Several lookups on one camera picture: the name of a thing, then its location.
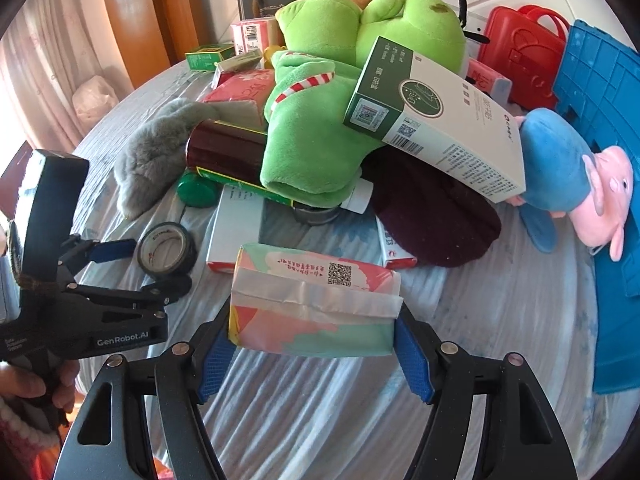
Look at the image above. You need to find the pastel tissue pack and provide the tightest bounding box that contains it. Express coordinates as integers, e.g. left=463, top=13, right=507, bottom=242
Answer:
left=228, top=243, right=402, bottom=359

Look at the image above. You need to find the green frog plush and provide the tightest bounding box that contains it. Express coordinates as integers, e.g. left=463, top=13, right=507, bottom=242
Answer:
left=260, top=0, right=466, bottom=208

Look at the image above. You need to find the person left hand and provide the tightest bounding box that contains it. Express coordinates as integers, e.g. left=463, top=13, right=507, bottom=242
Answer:
left=0, top=361, right=79, bottom=413

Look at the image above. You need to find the black tape roll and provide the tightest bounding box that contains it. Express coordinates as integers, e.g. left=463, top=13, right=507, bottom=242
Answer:
left=137, top=222, right=198, bottom=278

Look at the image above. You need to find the grey furry plush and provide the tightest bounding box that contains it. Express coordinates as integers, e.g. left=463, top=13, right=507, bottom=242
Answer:
left=114, top=98, right=220, bottom=220

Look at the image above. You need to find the green capped jar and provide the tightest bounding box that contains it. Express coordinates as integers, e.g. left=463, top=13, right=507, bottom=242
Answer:
left=176, top=170, right=220, bottom=208

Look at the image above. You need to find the brown syrup bottle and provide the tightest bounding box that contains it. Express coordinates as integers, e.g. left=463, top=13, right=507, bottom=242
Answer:
left=186, top=119, right=294, bottom=207

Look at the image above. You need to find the pink grey tissue pack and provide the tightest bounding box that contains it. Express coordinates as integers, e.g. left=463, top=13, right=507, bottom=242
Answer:
left=198, top=70, right=276, bottom=131

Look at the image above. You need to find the small green box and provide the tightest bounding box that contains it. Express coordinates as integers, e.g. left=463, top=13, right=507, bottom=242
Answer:
left=184, top=42, right=235, bottom=70

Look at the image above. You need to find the dark maroon cloth pouch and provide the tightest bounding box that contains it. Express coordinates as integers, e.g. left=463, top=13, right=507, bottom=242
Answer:
left=361, top=146, right=501, bottom=268

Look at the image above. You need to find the slim white grey box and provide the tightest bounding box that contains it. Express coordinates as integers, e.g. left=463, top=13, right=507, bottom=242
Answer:
left=210, top=50, right=262, bottom=89

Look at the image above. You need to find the yellow plush piece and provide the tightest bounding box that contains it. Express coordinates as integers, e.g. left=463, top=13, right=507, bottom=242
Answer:
left=262, top=44, right=286, bottom=70

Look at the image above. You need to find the pink white barcode box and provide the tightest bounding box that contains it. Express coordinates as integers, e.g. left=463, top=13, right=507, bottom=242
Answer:
left=231, top=16, right=284, bottom=55

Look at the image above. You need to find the pig plush blue shirt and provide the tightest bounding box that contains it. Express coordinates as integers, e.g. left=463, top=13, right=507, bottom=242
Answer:
left=508, top=108, right=634, bottom=262

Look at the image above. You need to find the white green long box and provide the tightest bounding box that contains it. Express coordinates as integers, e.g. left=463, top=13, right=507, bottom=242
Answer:
left=344, top=37, right=526, bottom=204

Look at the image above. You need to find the blue plastic crate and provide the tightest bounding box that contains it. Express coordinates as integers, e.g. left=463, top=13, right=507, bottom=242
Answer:
left=552, top=18, right=640, bottom=396

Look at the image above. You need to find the red toy suitcase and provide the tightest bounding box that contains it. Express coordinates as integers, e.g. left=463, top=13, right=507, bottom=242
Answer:
left=478, top=4, right=570, bottom=110

